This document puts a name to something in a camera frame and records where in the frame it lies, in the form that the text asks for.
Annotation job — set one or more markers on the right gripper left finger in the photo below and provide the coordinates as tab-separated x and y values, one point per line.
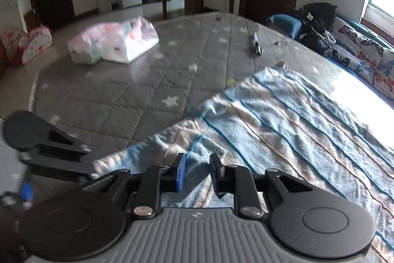
149	186

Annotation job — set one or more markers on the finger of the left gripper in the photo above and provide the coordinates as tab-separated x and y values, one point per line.
26	194
55	168

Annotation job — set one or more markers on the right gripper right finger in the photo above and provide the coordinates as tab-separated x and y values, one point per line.
238	181

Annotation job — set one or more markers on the blue striped knit garment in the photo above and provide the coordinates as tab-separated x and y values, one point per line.
275	119

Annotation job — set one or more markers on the grey star quilted table cover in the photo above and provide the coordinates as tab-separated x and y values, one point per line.
112	106

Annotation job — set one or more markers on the pink floral bag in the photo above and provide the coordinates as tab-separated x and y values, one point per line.
22	47

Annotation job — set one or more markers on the black pen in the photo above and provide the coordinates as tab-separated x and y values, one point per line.
257	47

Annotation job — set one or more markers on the blue sofa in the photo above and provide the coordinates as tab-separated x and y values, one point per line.
292	27

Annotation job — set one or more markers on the black bag on sofa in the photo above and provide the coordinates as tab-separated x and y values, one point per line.
316	19

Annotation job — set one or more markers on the long butterfly cushion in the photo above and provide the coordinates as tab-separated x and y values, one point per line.
364	56

